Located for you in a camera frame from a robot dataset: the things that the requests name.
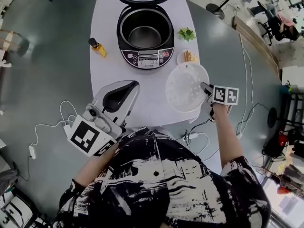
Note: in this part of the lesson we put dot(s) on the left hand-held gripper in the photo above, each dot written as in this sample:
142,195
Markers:
83,134

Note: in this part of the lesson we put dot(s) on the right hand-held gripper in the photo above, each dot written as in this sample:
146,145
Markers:
225,95

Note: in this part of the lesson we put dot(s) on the white steamer tray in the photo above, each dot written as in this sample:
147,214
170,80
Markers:
183,89

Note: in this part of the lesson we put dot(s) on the dark red rice cooker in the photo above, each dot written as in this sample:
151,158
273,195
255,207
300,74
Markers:
148,62

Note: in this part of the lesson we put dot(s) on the black metal pot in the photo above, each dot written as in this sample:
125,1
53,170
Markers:
145,35

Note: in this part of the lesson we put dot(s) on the person's left forearm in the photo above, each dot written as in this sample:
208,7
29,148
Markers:
95,167

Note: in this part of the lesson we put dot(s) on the person's right forearm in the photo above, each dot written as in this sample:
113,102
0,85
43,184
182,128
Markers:
225,136

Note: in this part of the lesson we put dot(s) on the white tablecloth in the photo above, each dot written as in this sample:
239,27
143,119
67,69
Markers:
107,75

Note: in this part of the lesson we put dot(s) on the small white plate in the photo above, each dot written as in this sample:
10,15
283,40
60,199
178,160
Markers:
180,58

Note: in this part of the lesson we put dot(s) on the white power strip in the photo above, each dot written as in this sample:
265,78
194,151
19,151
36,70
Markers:
240,135
67,129
32,152
192,135

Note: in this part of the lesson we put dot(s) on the yellow oil bottle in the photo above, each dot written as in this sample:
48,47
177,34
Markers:
99,49

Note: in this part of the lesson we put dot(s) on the green leafy vegetable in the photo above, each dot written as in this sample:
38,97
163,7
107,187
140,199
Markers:
187,34

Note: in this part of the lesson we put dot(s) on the black metal rack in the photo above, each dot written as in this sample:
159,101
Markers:
291,98

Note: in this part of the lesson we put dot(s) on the white cabinet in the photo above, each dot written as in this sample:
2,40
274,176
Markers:
293,76

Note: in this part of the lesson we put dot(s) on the black office chair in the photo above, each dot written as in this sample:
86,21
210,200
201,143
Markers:
273,28

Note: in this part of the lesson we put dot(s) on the red container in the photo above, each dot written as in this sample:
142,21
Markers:
283,140

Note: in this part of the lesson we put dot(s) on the black and white patterned shirt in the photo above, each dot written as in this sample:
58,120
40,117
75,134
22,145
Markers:
147,193

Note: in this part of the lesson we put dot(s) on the white wooden furniture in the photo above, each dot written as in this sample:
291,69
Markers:
3,64

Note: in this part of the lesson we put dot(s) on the wooden stool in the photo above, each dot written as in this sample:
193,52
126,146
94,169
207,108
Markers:
9,41

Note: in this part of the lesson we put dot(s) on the grey bag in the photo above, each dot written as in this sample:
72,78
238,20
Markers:
8,182

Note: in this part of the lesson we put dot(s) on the white storage cases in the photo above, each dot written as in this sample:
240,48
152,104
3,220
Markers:
16,210

